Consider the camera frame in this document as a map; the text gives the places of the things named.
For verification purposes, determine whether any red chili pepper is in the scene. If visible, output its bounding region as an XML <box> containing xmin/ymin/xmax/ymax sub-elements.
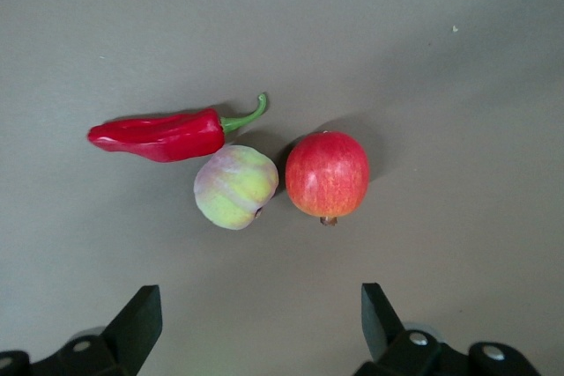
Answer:
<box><xmin>86</xmin><ymin>92</ymin><xmax>269</xmax><ymax>164</ymax></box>

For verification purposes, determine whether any yellow pink peach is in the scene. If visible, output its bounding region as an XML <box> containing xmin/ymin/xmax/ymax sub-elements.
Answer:
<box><xmin>193</xmin><ymin>144</ymin><xmax>280</xmax><ymax>232</ymax></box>

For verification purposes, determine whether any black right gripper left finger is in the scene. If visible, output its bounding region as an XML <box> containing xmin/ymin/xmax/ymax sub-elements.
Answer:
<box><xmin>0</xmin><ymin>284</ymin><xmax>163</xmax><ymax>376</ymax></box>

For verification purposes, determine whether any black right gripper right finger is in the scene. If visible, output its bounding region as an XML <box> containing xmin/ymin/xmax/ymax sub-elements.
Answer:
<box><xmin>354</xmin><ymin>282</ymin><xmax>543</xmax><ymax>376</ymax></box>

